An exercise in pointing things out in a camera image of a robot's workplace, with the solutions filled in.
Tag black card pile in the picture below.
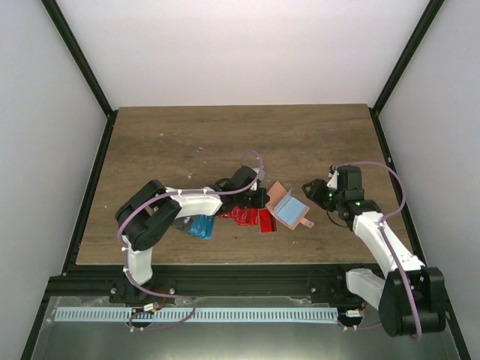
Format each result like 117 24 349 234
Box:
172 216 195 234

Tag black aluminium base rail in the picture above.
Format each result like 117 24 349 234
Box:
45 263 362 305

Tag pink leather card holder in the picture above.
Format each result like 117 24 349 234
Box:
265 181 315 230

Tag left black frame post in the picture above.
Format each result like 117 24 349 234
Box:
40 0 115 117

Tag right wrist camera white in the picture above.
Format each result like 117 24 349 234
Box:
327 165 338 191

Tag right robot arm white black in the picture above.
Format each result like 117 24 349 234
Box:
302 163 446 340

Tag black frame post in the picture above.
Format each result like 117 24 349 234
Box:
373 0 446 113
40 0 115 117

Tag blue card pile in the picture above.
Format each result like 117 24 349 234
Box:
188 215 215 240

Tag right black frame post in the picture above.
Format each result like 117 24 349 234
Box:
373 0 446 113

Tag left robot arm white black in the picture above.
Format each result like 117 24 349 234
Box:
115 165 269 303

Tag red VIP card pile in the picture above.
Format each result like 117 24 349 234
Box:
219 207 259 227

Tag light blue slotted cable duct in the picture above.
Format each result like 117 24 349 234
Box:
54 307 338 324

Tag lone red card magnetic stripe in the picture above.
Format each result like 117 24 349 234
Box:
258 208 278 233

